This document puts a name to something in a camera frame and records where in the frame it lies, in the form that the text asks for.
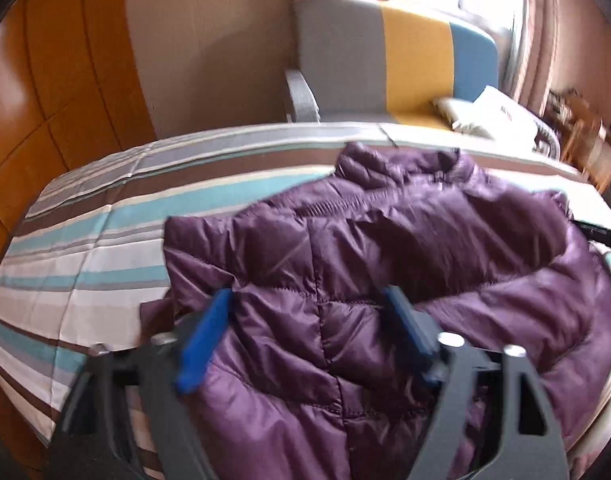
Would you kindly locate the cluttered desk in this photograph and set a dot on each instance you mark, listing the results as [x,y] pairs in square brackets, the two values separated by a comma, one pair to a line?
[563,105]

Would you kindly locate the wooden wardrobe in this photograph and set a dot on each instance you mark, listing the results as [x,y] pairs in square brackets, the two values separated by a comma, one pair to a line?
[60,85]

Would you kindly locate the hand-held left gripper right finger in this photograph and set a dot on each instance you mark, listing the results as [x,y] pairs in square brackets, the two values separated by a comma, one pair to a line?
[410,330]

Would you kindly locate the white printed pillow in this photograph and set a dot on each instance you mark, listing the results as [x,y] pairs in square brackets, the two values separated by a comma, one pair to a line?
[505,112]

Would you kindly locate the plain white pillow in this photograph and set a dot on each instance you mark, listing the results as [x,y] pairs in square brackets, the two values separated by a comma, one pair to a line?
[455,112]

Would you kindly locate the purple puffer jacket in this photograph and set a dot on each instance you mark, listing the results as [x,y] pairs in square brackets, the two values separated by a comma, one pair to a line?
[385,240]

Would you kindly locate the rattan chair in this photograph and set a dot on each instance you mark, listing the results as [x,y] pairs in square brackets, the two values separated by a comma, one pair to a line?
[593,145]

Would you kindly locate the grey yellow blue sofa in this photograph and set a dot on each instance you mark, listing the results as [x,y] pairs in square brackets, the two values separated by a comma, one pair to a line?
[345,60]

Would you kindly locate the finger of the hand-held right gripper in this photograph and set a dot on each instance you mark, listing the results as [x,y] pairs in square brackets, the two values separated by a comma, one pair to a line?
[605,236]

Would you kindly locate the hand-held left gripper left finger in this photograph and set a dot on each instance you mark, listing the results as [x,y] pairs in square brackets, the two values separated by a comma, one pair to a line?
[205,345]

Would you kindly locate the striped bed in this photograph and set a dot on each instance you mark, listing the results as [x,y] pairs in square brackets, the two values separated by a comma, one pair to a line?
[85,240]

